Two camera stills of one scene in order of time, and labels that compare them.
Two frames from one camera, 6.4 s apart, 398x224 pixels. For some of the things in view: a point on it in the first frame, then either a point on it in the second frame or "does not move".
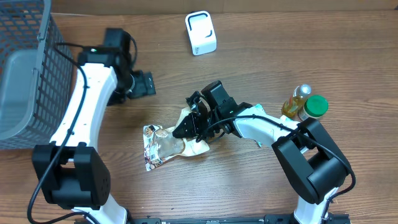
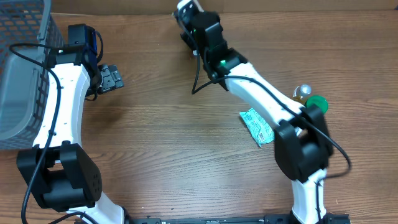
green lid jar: [314, 106] does not move
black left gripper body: [144, 84] to [111, 77]
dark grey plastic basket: [37, 79] does not move
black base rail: [327, 219] does not move
